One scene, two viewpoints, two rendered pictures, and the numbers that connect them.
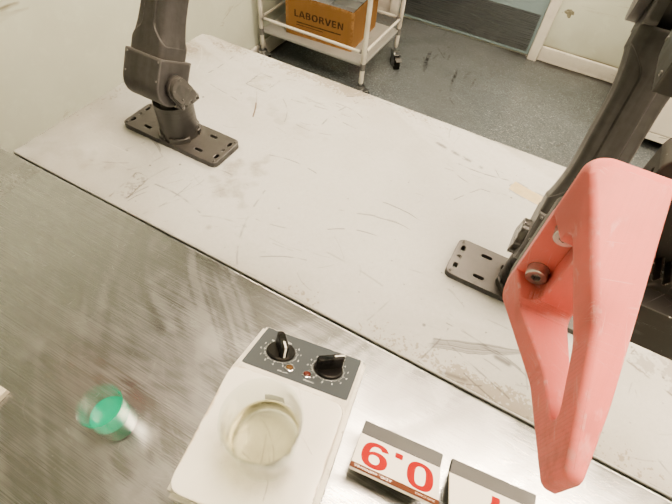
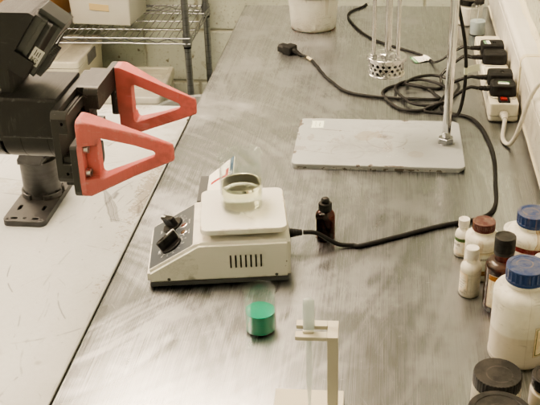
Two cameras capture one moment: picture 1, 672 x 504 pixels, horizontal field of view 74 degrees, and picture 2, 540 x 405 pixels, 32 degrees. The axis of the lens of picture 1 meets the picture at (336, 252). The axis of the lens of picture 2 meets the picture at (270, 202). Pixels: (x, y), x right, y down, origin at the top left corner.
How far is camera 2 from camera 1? 1.25 m
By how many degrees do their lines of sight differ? 77
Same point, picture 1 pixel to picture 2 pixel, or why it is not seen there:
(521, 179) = not seen: outside the picture
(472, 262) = (29, 211)
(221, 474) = (267, 214)
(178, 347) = (184, 326)
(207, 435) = (251, 224)
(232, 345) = (167, 301)
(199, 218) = (26, 374)
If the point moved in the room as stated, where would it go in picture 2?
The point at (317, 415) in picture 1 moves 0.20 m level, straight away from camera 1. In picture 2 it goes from (214, 196) to (75, 221)
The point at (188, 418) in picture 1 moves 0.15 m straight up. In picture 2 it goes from (236, 300) to (231, 204)
